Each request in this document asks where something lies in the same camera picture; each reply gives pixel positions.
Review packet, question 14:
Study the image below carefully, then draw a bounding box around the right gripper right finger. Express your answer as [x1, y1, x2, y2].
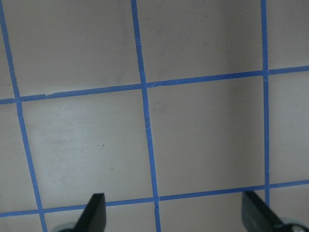
[241, 191, 285, 232]

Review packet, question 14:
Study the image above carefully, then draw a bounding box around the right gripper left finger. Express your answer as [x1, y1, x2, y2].
[72, 193, 106, 232]

